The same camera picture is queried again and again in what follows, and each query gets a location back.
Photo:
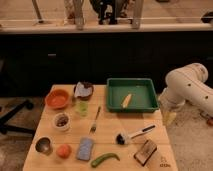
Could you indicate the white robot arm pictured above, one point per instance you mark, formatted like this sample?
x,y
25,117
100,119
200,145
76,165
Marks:
x,y
186,84

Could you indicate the green chili pepper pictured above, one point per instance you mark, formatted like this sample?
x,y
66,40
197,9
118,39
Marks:
x,y
96,162

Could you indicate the orange tomato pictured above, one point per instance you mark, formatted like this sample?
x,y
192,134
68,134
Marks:
x,y
63,151

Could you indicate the orange plastic bowl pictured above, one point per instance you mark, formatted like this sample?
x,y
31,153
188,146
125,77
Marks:
x,y
57,99

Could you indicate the black white dish brush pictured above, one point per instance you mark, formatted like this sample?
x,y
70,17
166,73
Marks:
x,y
124,138

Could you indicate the brown black box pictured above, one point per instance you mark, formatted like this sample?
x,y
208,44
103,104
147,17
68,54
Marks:
x,y
145,152

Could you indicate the dark purple grapes bunch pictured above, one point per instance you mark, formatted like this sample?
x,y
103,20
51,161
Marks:
x,y
62,121

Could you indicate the small metal cup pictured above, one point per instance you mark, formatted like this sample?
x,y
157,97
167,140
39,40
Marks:
x,y
43,145

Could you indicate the black office chair base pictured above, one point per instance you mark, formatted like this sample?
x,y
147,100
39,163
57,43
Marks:
x,y
5,127

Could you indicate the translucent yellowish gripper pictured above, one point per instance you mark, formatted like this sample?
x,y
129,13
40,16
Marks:
x,y
168,114

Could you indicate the metal fork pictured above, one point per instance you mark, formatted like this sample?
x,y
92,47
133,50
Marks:
x,y
93,127

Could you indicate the green translucent cup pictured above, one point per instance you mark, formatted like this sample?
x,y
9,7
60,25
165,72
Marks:
x,y
82,108

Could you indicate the green plastic tray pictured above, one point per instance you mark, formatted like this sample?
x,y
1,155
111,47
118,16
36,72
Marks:
x,y
143,99

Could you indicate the blue sponge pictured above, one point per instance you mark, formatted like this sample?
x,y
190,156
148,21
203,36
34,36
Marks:
x,y
85,149

